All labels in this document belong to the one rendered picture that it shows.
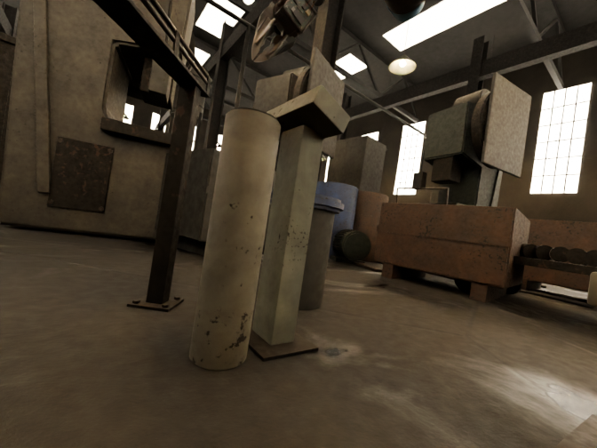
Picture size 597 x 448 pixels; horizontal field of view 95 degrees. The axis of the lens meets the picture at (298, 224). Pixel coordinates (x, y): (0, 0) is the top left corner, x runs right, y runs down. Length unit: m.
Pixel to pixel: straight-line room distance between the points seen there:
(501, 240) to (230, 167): 1.85
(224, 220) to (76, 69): 2.32
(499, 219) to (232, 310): 1.87
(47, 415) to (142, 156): 2.15
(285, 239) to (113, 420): 0.43
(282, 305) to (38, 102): 2.36
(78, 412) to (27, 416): 0.06
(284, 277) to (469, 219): 1.70
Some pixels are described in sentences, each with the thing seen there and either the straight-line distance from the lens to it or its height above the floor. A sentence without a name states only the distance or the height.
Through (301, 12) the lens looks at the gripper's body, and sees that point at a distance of 0.72.
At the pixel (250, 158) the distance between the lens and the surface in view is 0.56.
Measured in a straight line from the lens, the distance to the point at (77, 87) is 2.73.
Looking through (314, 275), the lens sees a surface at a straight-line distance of 1.04.
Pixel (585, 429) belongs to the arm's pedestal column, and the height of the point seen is 0.02.
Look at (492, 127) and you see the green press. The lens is 5.03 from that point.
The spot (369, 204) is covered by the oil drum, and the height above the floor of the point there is 0.71.
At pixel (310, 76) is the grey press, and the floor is 2.06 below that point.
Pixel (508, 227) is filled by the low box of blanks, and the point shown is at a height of 0.49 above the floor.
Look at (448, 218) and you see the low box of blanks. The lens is 2.23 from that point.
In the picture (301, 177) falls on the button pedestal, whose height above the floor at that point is 0.42.
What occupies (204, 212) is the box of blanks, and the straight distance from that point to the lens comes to 1.93.
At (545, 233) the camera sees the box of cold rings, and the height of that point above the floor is 0.60.
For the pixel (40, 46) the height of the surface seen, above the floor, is 1.26.
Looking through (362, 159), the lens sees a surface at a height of 1.58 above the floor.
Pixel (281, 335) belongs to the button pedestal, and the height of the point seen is 0.03.
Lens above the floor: 0.30
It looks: 1 degrees up
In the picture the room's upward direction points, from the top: 8 degrees clockwise
